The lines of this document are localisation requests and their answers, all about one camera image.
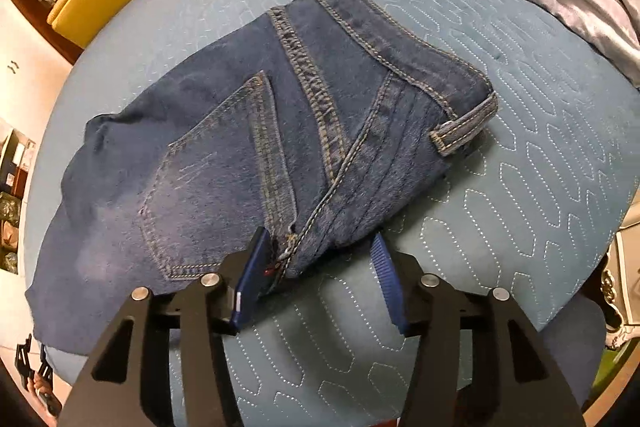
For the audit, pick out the white wall shelf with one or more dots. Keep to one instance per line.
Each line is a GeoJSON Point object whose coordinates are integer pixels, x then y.
{"type": "Point", "coordinates": [15, 167]}

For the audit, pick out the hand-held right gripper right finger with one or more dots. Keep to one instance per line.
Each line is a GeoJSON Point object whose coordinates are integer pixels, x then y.
{"type": "Point", "coordinates": [387, 287]}

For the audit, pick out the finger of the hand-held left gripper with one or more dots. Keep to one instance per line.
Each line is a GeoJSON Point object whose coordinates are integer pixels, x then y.
{"type": "Point", "coordinates": [42, 372]}

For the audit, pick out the white ornate furniture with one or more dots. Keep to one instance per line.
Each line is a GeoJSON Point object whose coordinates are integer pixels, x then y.
{"type": "Point", "coordinates": [625, 267]}

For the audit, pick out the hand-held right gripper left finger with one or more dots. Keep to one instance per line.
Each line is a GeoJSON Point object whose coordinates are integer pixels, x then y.
{"type": "Point", "coordinates": [250, 272]}

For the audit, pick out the blue denim pants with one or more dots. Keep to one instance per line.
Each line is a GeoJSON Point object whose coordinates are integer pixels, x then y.
{"type": "Point", "coordinates": [225, 132]}

